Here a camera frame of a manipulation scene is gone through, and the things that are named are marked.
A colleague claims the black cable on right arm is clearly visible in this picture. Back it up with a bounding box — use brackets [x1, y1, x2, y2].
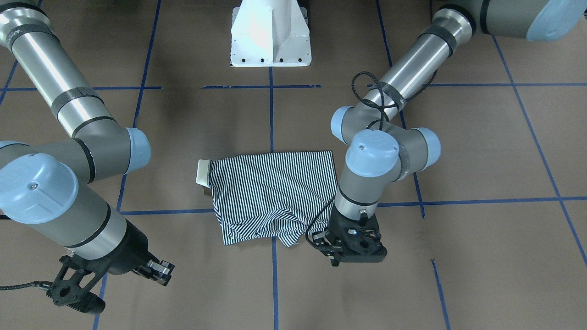
[0, 280, 51, 292]

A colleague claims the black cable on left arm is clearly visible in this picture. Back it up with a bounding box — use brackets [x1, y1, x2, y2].
[303, 71, 441, 239]

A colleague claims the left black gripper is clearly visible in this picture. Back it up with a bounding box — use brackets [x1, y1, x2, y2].
[306, 207, 388, 267]

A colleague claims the navy white striped polo shirt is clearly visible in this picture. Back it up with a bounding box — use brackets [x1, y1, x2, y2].
[195, 150, 338, 247]

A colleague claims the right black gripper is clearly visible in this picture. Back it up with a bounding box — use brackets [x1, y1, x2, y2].
[46, 221, 175, 315]

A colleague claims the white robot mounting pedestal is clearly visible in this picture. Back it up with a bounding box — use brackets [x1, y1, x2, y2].
[229, 0, 312, 67]

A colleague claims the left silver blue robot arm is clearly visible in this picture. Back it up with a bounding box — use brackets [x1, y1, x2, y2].
[305, 0, 586, 267]

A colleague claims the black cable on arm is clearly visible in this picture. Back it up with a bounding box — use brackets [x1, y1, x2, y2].
[303, 71, 441, 239]
[0, 280, 51, 292]

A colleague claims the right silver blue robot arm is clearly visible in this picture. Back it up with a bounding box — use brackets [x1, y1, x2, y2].
[1, 0, 174, 315]

